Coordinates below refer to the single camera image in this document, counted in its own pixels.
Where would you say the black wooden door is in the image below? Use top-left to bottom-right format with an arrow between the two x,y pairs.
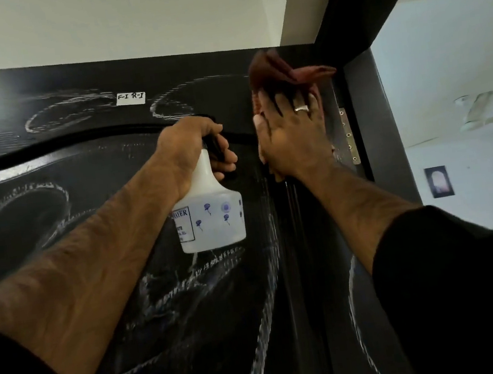
0,17 -> 416,374

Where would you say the orange checked cloth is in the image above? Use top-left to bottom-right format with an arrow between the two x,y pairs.
244,39 -> 342,121

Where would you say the white spray bottle black trigger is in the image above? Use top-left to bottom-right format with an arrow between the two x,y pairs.
161,130 -> 249,256

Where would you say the person's left forearm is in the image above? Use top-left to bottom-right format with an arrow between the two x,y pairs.
0,152 -> 208,374

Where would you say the person's left hand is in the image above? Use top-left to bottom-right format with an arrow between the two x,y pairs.
149,110 -> 243,202

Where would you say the small framed wall picture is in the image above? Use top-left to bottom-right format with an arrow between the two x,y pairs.
423,164 -> 456,201

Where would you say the black right sleeve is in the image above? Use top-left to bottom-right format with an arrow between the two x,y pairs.
363,196 -> 493,374

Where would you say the white ceiling fan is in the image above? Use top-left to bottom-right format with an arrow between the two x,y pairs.
452,90 -> 493,135

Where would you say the person's right hand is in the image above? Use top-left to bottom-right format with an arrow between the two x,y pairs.
248,79 -> 340,187

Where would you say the person's right forearm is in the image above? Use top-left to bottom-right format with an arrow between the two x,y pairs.
281,144 -> 430,285

